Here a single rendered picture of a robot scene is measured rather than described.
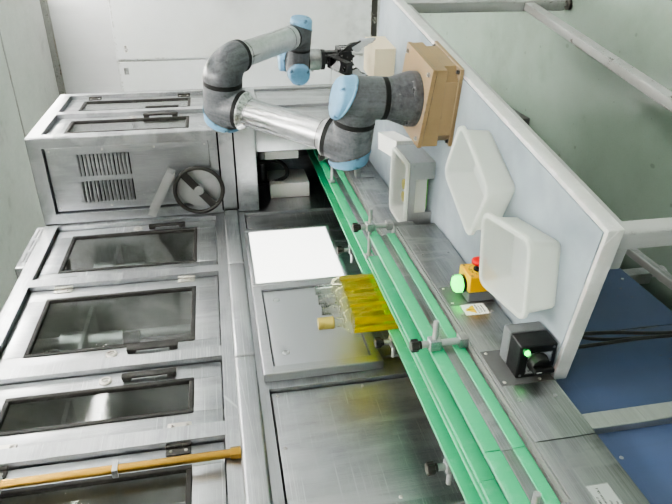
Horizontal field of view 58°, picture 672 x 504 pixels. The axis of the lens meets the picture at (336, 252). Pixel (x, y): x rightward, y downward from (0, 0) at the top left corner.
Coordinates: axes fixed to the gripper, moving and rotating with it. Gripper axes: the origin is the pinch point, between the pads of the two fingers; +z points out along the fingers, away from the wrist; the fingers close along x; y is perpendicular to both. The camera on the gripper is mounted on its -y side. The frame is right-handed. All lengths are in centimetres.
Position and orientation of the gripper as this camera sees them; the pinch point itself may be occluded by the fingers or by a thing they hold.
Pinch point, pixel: (375, 59)
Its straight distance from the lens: 234.4
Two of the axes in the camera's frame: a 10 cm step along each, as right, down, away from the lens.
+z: 9.8, -0.8, 1.7
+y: -1.8, -5.6, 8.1
